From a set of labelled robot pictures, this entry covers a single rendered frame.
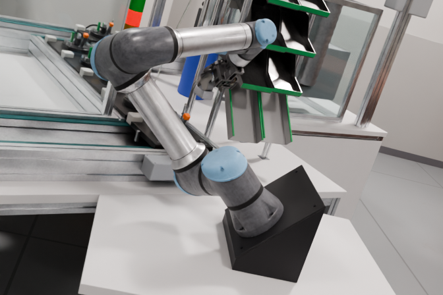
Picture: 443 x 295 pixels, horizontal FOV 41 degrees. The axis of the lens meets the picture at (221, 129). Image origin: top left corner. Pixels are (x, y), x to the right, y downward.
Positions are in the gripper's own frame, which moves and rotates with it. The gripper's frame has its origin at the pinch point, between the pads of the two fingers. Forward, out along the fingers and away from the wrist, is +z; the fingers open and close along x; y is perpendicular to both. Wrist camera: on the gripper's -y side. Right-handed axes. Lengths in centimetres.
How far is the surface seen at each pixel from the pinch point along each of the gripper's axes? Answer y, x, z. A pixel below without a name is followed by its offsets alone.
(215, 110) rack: 2.5, 12.0, 13.9
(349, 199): 6, 165, 99
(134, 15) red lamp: -19.6, -27.4, -5.8
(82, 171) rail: 31, -45, 11
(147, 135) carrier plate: 14.9, -18.3, 14.7
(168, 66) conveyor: -76, 51, 101
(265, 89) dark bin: 2.4, 23.2, -4.6
